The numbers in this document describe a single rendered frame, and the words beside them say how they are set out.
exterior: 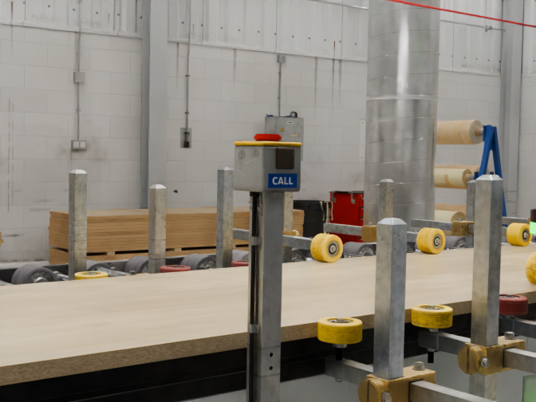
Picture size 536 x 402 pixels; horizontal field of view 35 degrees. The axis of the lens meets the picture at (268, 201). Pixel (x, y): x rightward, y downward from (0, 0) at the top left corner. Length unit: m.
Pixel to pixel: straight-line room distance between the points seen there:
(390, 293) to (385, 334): 0.07
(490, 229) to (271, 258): 0.50
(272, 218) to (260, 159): 0.09
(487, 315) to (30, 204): 7.36
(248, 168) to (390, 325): 0.37
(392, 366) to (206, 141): 8.22
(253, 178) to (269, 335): 0.22
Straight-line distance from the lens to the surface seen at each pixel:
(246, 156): 1.20
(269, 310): 1.23
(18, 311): 1.69
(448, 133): 9.04
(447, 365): 1.88
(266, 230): 1.20
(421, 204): 5.72
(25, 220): 8.68
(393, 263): 1.39
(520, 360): 1.61
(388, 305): 1.40
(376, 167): 5.73
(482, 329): 1.60
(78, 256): 2.28
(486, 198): 1.57
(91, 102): 8.92
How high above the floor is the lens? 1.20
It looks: 3 degrees down
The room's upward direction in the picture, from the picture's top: 1 degrees clockwise
